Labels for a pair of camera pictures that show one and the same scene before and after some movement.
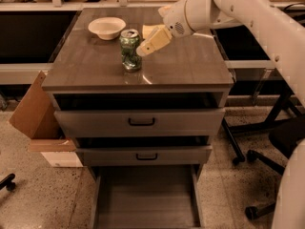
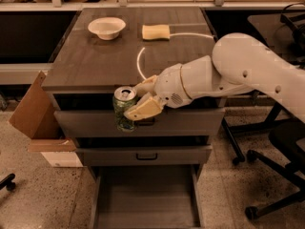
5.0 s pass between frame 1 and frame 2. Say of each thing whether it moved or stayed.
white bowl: stayed
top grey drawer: stayed
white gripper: moved
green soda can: moved
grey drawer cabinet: stayed
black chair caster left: stayed
